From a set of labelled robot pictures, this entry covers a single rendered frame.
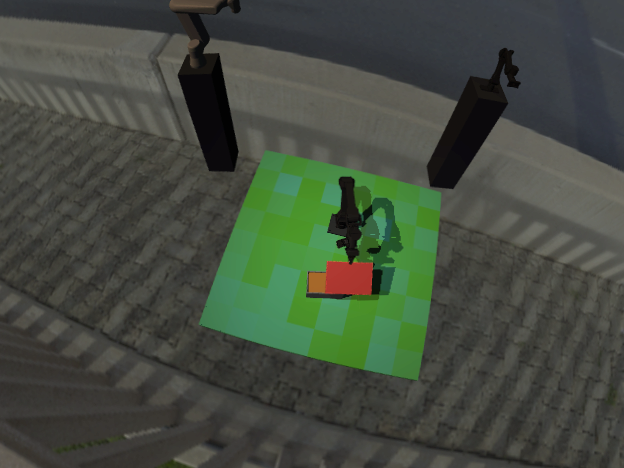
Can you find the red lid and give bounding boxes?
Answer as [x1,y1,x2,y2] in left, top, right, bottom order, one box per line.
[325,261,373,295]

